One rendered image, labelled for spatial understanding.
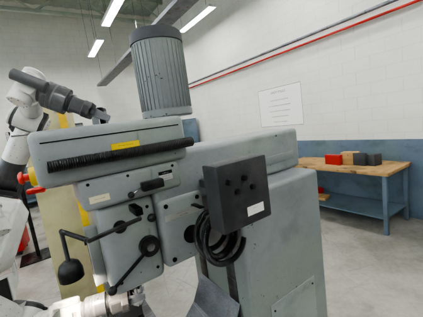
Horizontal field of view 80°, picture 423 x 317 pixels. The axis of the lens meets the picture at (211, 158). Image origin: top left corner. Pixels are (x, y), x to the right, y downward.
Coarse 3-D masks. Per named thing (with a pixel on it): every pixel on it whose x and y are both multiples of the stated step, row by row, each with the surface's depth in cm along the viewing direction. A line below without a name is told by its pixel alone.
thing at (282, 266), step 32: (288, 192) 110; (256, 224) 101; (288, 224) 111; (256, 256) 101; (288, 256) 112; (320, 256) 126; (224, 288) 117; (256, 288) 102; (288, 288) 113; (320, 288) 127
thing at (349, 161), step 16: (304, 160) 475; (320, 160) 456; (336, 160) 405; (352, 160) 394; (368, 160) 374; (384, 160) 393; (384, 176) 330; (320, 192) 475; (384, 192) 336; (336, 208) 401; (352, 208) 391; (368, 208) 383; (384, 208) 340; (400, 208) 368; (384, 224) 344
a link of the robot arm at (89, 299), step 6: (84, 300) 92; (90, 300) 92; (72, 306) 90; (78, 306) 90; (84, 306) 90; (90, 306) 90; (60, 312) 90; (66, 312) 89; (72, 312) 89; (78, 312) 90; (84, 312) 89; (90, 312) 90
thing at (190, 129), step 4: (184, 120) 808; (188, 120) 815; (192, 120) 822; (184, 124) 808; (188, 124) 816; (192, 124) 823; (196, 124) 832; (184, 128) 809; (188, 128) 816; (192, 128) 824; (196, 128) 833; (184, 132) 810; (188, 132) 817; (192, 132) 825; (196, 132) 834; (184, 136) 810; (188, 136) 818; (192, 136) 825; (196, 136) 834; (196, 140) 835
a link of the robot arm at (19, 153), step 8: (8, 112) 95; (8, 120) 96; (48, 120) 102; (16, 128) 100; (16, 136) 100; (24, 136) 101; (8, 144) 101; (16, 144) 101; (24, 144) 102; (8, 152) 101; (16, 152) 102; (24, 152) 103; (8, 160) 102; (16, 160) 103; (24, 160) 105
